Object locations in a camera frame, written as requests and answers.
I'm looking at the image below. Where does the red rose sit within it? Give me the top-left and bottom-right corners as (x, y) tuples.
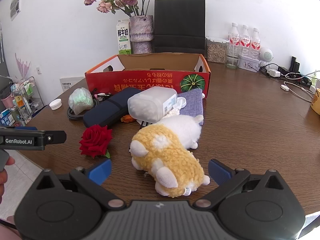
(79, 124), (113, 159)

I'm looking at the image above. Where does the yellow and white plush toy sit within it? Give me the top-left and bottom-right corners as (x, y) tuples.
(129, 114), (210, 197)

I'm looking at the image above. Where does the purple woven cloth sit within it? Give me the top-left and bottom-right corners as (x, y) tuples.
(175, 89), (204, 125)

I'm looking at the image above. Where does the wall poster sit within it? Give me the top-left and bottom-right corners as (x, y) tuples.
(10, 0), (22, 21)

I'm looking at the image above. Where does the blue and white box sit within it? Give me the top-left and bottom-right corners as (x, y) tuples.
(0, 109), (15, 128)

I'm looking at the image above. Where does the translucent cotton swab box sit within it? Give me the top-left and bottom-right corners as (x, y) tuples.
(127, 85), (178, 124)

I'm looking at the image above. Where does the black paper bag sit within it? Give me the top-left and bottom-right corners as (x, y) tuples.
(153, 0), (207, 58)

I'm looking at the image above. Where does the clear seed container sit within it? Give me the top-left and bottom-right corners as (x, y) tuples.
(205, 37), (229, 64)

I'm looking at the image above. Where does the green item in clear bag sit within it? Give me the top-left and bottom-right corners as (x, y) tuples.
(68, 87), (93, 114)

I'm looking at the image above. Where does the metal wire storage rack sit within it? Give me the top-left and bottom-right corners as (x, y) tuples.
(0, 76), (45, 127)

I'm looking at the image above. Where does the pink flower wall sticker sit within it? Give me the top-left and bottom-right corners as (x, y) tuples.
(14, 53), (32, 80)

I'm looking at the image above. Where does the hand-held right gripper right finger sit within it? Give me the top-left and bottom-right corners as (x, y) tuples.
(194, 159), (288, 208)

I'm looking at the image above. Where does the grey braided cable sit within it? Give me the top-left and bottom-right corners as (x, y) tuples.
(67, 99), (100, 119)

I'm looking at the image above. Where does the white green milk carton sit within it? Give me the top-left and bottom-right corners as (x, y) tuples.
(116, 19), (132, 55)

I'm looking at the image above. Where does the white round speaker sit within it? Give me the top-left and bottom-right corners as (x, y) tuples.
(259, 47), (274, 64)

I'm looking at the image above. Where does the white cable with puck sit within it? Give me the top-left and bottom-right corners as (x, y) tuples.
(280, 81), (315, 103)

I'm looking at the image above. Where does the white tissue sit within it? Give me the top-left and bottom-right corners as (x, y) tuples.
(162, 106), (184, 118)

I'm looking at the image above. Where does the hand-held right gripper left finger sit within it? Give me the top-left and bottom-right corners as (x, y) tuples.
(35, 159), (125, 209)

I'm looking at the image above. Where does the purple textured vase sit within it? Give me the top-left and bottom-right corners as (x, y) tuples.
(129, 15), (154, 54)

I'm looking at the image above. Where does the pink cup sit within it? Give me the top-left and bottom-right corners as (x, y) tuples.
(1, 95), (14, 109)

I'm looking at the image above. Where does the yellow mug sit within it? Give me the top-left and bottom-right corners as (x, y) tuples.
(310, 88), (320, 115)

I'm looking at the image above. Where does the navy fabric pouch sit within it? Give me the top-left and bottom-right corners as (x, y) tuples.
(82, 87), (143, 128)

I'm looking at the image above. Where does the white printed tin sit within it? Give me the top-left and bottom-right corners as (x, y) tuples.
(237, 56), (260, 73)

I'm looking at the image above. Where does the person's left hand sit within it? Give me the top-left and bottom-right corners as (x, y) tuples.
(0, 156), (15, 205)

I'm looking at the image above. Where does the red cardboard box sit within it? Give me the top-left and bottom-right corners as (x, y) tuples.
(84, 52), (211, 100)

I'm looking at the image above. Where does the clear drinking glass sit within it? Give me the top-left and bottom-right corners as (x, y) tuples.
(225, 49), (238, 70)

